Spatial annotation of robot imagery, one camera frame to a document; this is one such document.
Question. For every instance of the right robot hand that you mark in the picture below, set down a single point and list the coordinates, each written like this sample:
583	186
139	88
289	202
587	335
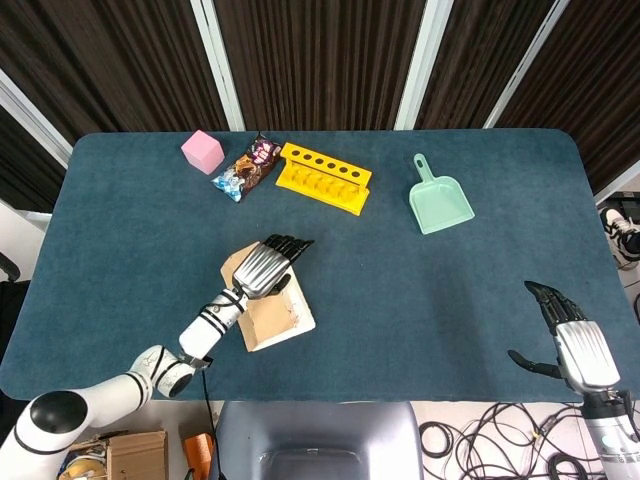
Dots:
575	340

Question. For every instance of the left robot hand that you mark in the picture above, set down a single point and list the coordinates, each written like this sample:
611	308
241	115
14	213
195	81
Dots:
265	267

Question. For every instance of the spiral notebook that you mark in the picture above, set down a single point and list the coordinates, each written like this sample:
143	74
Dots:
280	315

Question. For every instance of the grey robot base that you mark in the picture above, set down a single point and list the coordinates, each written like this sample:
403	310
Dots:
315	442

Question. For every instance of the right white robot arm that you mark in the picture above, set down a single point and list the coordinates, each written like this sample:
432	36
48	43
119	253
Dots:
612	435

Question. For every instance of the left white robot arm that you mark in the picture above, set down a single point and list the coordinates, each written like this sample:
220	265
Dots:
125	375

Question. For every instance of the dark snack wrapper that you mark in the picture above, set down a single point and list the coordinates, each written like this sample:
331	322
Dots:
247	169

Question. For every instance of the yellow test tube rack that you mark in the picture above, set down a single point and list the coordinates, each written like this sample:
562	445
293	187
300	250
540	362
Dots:
325	177

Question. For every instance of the black and white sneaker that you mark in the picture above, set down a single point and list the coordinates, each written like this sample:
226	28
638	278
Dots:
617	235

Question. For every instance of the pink foam cube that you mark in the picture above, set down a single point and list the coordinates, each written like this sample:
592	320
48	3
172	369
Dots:
202	151

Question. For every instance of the blue table cloth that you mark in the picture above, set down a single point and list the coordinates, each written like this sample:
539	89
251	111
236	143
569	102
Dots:
400	280

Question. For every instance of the mint green dustpan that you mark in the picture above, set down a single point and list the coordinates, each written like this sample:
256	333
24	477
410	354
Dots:
440	200

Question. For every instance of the orange foam block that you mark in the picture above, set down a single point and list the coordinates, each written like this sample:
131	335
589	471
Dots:
199	452

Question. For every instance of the cardboard box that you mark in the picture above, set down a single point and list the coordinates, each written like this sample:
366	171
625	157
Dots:
131	455

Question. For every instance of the black office chair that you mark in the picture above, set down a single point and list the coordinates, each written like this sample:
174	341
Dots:
9	300

